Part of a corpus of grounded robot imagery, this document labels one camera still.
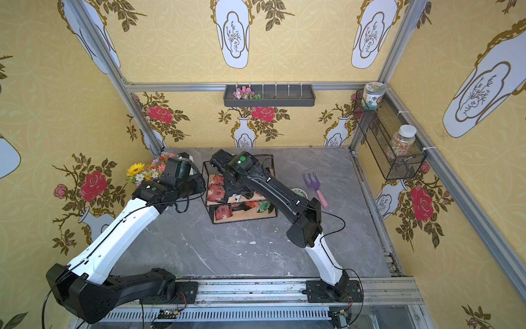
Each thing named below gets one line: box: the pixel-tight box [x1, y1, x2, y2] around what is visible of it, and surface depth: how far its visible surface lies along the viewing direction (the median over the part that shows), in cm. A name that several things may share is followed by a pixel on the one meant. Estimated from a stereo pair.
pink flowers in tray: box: [232, 85, 262, 100], surface depth 89 cm
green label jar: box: [361, 81, 387, 110], surface depth 87 cm
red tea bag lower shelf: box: [215, 205, 233, 221], surface depth 95 cm
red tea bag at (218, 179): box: [209, 173, 225, 186], surface depth 87 cm
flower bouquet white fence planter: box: [126, 151, 177, 188], surface depth 89 cm
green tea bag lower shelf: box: [256, 199, 272, 214], surface depth 96 cm
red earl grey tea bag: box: [206, 183, 226, 203], surface depth 83 cm
